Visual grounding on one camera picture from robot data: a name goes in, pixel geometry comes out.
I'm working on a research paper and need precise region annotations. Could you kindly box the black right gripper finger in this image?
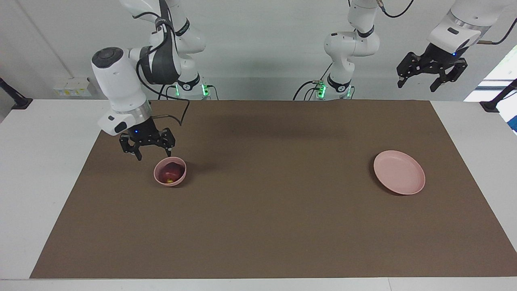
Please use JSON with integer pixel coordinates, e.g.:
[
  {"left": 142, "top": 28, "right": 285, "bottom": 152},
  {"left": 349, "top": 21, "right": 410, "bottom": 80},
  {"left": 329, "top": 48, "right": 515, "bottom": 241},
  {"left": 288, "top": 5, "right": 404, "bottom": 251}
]
[
  {"left": 158, "top": 128, "right": 176, "bottom": 157},
  {"left": 120, "top": 135, "right": 143, "bottom": 161}
]

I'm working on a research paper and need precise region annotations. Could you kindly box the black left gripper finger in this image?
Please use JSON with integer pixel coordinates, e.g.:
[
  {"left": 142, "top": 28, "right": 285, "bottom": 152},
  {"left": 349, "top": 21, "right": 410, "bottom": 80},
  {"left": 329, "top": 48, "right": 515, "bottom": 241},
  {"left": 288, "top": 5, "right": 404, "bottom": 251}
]
[
  {"left": 397, "top": 52, "right": 425, "bottom": 89},
  {"left": 430, "top": 60, "right": 468, "bottom": 93}
]

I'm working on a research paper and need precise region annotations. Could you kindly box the dark red apple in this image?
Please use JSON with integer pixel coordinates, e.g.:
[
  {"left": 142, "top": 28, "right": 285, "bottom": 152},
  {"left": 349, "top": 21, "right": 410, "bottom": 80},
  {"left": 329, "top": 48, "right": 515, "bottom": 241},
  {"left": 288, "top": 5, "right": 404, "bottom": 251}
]
[{"left": 160, "top": 163, "right": 181, "bottom": 183}]

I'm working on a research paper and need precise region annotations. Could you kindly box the pink bowl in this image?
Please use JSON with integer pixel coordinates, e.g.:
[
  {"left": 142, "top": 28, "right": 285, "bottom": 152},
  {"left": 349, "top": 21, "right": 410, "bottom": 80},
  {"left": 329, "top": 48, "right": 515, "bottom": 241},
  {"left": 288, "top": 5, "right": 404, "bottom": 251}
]
[{"left": 153, "top": 157, "right": 187, "bottom": 188}]

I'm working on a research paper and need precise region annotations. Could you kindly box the pink plate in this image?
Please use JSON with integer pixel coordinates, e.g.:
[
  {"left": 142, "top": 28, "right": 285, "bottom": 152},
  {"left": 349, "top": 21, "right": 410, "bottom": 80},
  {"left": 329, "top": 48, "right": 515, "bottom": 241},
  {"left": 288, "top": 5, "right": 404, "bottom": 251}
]
[{"left": 373, "top": 150, "right": 426, "bottom": 196}]

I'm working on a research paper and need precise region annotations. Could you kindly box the black clamp stand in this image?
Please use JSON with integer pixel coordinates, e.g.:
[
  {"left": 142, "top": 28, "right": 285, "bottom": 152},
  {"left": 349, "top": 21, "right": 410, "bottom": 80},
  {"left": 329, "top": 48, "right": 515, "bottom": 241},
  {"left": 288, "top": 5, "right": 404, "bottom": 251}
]
[
  {"left": 0, "top": 77, "right": 33, "bottom": 110},
  {"left": 480, "top": 79, "right": 517, "bottom": 113}
]

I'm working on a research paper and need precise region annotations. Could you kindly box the brown table mat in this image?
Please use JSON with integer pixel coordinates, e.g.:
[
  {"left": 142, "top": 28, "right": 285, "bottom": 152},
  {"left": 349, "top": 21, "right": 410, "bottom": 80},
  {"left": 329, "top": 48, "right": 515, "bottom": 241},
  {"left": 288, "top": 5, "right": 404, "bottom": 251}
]
[{"left": 29, "top": 99, "right": 517, "bottom": 279}]

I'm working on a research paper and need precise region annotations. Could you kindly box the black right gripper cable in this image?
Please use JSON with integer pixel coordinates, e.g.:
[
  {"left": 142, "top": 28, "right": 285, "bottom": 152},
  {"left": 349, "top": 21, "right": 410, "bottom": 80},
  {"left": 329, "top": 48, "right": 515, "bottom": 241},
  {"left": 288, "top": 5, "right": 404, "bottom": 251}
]
[{"left": 135, "top": 0, "right": 190, "bottom": 127}]

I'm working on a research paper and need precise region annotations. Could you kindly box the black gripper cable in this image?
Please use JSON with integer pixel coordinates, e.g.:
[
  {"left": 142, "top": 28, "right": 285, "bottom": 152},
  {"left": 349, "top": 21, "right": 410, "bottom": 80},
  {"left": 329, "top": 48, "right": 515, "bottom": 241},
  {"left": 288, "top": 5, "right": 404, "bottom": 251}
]
[
  {"left": 380, "top": 0, "right": 517, "bottom": 45},
  {"left": 135, "top": 0, "right": 190, "bottom": 127}
]

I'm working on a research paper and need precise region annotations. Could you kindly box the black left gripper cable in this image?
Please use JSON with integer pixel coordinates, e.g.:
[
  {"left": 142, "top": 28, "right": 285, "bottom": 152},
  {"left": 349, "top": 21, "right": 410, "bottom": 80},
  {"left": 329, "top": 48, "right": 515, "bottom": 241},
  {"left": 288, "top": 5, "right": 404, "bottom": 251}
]
[{"left": 380, "top": 0, "right": 517, "bottom": 45}]

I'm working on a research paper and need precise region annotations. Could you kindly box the white wall outlet box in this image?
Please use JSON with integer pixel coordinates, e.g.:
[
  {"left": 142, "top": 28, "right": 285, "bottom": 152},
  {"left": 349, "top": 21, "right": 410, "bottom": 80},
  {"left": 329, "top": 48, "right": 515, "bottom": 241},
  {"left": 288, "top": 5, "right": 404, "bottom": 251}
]
[{"left": 53, "top": 78, "right": 91, "bottom": 97}]

